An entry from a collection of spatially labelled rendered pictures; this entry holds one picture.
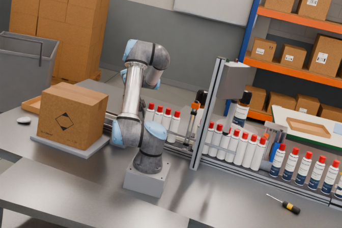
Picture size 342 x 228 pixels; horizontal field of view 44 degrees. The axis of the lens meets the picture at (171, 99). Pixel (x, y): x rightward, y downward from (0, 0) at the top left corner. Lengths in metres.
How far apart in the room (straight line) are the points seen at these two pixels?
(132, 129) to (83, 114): 0.39
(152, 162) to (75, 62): 3.84
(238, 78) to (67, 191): 1.06
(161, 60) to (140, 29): 4.82
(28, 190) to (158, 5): 5.18
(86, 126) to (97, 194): 0.44
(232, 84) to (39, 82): 2.53
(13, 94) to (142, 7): 3.11
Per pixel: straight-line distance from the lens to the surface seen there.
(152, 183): 2.10
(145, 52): 2.13
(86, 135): 2.35
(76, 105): 2.32
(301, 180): 2.56
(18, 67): 4.38
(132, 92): 2.07
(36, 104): 2.99
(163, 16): 6.86
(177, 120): 2.56
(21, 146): 2.41
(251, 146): 2.51
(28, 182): 2.10
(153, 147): 2.05
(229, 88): 2.30
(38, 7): 5.83
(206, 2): 6.62
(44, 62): 4.32
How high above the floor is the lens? 1.92
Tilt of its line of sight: 18 degrees down
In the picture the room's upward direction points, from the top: 13 degrees clockwise
